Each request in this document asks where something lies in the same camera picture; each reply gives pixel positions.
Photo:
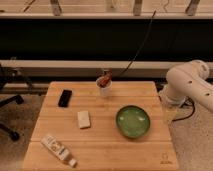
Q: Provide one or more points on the white rectangular block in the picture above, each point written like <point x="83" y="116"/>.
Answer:
<point x="84" y="119"/>

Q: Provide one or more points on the black office chair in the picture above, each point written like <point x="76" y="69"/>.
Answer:
<point x="18" y="99"/>

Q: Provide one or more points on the black smartphone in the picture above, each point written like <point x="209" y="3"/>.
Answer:
<point x="65" y="98"/>

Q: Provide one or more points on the white plastic bottle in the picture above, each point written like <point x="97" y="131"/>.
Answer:
<point x="60" y="151"/>

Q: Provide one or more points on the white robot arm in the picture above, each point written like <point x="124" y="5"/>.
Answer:
<point x="188" y="80"/>

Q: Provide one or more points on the green ceramic bowl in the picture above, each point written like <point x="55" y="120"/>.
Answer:
<point x="132" y="121"/>

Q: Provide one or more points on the red-brown item in cup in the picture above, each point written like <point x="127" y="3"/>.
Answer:
<point x="105" y="79"/>

